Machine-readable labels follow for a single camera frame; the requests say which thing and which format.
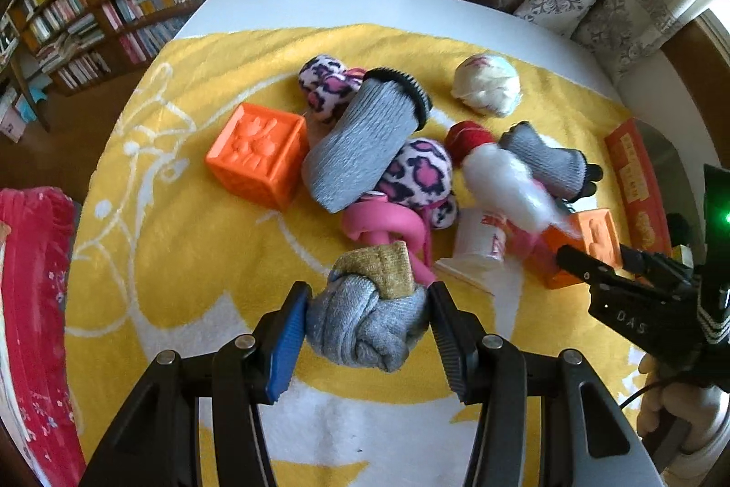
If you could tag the small orange embossed cube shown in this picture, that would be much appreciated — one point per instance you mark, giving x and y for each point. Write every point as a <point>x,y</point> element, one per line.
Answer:
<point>593,236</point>

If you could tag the yellow white patterned towel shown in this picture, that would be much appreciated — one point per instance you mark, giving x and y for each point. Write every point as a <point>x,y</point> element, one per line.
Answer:
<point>171,264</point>

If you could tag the grey glove black fingertips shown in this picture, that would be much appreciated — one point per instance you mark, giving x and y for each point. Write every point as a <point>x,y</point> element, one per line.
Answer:
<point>542,156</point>

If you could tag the white paper cup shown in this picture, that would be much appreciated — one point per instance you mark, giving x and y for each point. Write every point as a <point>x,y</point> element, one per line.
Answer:
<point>479,241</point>

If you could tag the cream rolled sock ball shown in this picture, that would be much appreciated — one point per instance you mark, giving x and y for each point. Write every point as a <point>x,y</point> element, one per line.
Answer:
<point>485,82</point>

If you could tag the red pompom ball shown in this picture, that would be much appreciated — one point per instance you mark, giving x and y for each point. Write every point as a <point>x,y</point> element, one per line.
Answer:
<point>465,136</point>

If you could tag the large orange embossed cube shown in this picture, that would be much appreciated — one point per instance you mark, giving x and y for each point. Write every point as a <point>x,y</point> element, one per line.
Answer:
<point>256,150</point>

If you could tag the leopard print plush mitten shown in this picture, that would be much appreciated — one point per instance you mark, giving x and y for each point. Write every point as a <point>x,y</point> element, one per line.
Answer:
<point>333,96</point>
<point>313,70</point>
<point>422,173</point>

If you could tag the grey sock ball mustard cuff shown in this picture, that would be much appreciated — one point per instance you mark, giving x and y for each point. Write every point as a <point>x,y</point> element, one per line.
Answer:
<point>365,321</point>

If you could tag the orange cardboard box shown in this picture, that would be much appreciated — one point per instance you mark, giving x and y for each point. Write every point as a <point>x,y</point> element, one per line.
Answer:
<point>633,179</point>

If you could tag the white plastic bag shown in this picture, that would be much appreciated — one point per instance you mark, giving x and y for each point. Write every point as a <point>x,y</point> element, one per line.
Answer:
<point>502,184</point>

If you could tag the person's right hand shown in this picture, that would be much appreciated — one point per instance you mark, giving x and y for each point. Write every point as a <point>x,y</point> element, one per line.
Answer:
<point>678,407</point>

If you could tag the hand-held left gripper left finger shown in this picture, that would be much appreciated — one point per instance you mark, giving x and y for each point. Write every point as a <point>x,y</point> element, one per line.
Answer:
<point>288,344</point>

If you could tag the grey ribbed sock black cuff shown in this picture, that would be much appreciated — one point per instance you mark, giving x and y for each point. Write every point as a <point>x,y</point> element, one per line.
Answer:
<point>359,139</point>

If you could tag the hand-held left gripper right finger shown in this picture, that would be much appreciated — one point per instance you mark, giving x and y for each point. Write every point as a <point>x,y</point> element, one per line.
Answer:
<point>450,344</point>

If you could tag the red floral cloth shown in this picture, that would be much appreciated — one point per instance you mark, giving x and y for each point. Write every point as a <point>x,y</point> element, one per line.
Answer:
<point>34,321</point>

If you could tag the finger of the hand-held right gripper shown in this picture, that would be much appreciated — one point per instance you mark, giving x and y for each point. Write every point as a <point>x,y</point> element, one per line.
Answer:
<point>584,264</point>
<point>656,264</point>

